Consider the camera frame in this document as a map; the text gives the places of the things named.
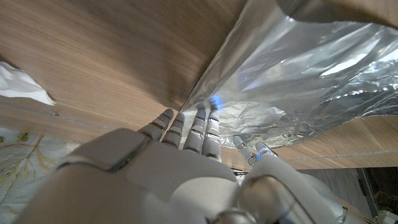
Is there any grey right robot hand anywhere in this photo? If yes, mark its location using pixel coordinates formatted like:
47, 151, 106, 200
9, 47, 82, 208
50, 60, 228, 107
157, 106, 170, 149
12, 104, 374, 224

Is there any crinkled aluminum foil sheet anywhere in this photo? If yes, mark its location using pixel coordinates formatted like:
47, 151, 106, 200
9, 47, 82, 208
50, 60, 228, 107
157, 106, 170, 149
179, 0, 398, 149

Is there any crumpled white tissue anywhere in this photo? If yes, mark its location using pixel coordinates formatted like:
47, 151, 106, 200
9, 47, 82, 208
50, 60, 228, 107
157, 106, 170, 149
0, 61, 56, 106

